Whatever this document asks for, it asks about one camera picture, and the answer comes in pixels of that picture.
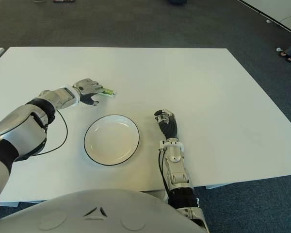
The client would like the white lower table board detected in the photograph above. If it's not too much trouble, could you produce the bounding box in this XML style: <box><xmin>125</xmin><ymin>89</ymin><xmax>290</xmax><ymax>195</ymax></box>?
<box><xmin>205</xmin><ymin>178</ymin><xmax>291</xmax><ymax>191</ymax></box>

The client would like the green white toothpaste tube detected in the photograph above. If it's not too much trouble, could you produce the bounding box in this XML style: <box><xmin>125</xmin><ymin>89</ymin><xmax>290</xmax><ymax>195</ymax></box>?
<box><xmin>100</xmin><ymin>86</ymin><xmax>117</xmax><ymax>98</ymax></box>

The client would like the white floor board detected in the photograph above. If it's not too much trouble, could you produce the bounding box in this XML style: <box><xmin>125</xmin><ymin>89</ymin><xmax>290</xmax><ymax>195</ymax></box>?
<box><xmin>240</xmin><ymin>0</ymin><xmax>291</xmax><ymax>38</ymax></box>

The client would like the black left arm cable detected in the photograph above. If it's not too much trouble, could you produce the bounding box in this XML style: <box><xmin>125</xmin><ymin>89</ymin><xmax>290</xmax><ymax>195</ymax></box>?
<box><xmin>16</xmin><ymin>110</ymin><xmax>68</xmax><ymax>162</ymax></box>

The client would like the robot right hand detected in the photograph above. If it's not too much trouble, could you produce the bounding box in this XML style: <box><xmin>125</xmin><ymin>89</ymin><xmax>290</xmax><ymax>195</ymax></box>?
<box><xmin>154</xmin><ymin>108</ymin><xmax>179</xmax><ymax>141</ymax></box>

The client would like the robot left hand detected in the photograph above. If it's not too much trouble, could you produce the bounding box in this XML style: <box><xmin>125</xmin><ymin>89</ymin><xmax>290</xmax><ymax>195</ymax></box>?
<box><xmin>72</xmin><ymin>78</ymin><xmax>104</xmax><ymax>107</ymax></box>

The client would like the white plate with black rim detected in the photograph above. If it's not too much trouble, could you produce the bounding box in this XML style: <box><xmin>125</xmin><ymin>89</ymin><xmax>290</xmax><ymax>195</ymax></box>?
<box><xmin>84</xmin><ymin>114</ymin><xmax>141</xmax><ymax>167</ymax></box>

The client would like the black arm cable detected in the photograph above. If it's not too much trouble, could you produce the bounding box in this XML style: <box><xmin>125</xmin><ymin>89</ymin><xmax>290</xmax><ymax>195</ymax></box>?
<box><xmin>157</xmin><ymin>149</ymin><xmax>172</xmax><ymax>202</ymax></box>
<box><xmin>16</xmin><ymin>110</ymin><xmax>68</xmax><ymax>162</ymax></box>

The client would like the grey robot torso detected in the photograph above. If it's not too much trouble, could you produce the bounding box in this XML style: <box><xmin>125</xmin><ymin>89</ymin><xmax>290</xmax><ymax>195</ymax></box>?
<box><xmin>0</xmin><ymin>188</ymin><xmax>209</xmax><ymax>233</ymax></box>

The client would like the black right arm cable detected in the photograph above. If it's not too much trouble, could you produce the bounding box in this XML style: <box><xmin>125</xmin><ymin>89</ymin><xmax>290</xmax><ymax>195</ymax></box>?
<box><xmin>157</xmin><ymin>149</ymin><xmax>172</xmax><ymax>202</ymax></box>

